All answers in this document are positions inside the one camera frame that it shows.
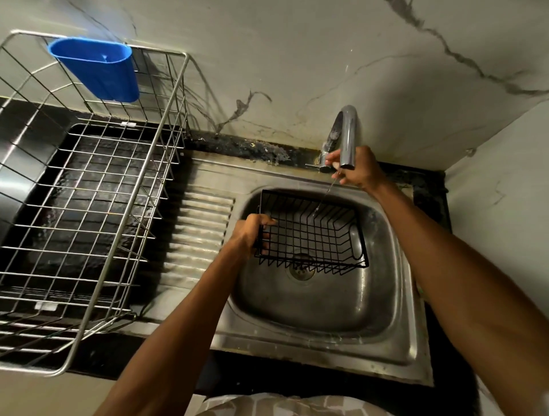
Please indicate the person's left hand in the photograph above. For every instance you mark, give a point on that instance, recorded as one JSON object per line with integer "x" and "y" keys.
{"x": 251, "y": 231}

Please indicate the person's right hand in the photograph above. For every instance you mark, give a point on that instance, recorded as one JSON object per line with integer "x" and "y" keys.
{"x": 364, "y": 167}

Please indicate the black wire basket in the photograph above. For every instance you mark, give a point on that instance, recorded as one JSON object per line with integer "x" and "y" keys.
{"x": 309, "y": 231}

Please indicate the person's right forearm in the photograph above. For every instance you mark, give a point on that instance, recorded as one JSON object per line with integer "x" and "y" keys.
{"x": 472, "y": 291}

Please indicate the person's left forearm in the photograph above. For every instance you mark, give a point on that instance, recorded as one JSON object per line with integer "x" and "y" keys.
{"x": 167, "y": 338}

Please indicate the person's patterned clothing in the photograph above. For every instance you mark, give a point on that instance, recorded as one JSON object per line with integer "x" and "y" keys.
{"x": 287, "y": 406}

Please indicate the chrome sink faucet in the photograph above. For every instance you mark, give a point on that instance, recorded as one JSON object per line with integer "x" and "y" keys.
{"x": 348, "y": 133}

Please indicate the stainless steel sink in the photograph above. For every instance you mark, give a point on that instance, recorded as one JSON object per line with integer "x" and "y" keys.
{"x": 201, "y": 227}

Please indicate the round sink drain strainer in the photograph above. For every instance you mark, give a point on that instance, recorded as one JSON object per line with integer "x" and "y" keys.
{"x": 302, "y": 269}

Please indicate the dark steel drip tray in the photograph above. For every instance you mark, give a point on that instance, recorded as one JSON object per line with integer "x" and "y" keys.
{"x": 90, "y": 205}

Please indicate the blue plastic cutlery holder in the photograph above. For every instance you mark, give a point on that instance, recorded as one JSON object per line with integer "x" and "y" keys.
{"x": 100, "y": 70}

